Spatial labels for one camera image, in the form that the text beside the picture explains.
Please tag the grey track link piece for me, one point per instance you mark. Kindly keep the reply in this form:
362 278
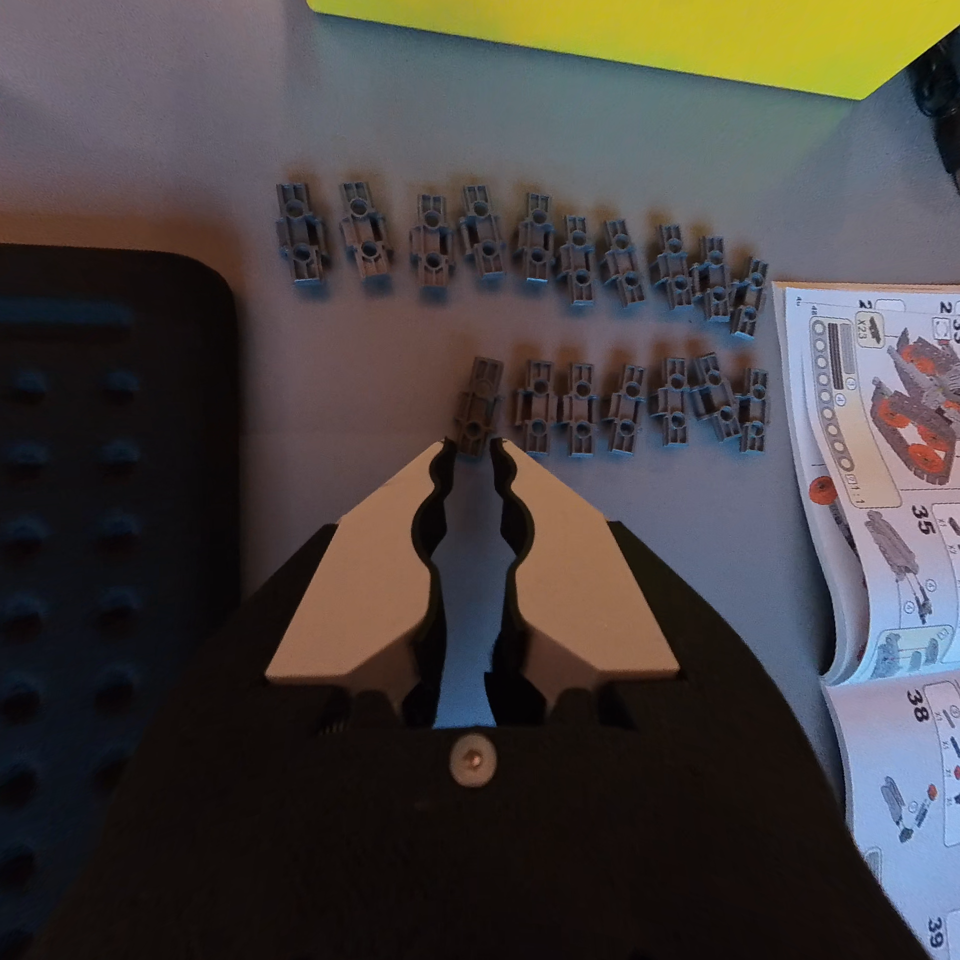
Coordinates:
480 405

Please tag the yellow plastic bin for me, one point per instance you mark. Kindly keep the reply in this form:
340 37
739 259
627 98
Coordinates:
600 30

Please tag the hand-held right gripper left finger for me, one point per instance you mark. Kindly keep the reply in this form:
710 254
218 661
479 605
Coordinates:
360 592

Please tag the black dimpled pad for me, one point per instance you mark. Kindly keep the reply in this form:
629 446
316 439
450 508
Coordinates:
112 525

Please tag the rows of grey track links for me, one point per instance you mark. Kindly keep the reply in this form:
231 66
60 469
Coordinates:
300 232

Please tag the printed instruction booklet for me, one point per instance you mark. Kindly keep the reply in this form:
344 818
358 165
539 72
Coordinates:
840 450

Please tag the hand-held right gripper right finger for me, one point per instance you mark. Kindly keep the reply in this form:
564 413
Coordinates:
592 592

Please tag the grey desk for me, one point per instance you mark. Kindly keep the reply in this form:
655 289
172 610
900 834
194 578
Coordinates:
225 112

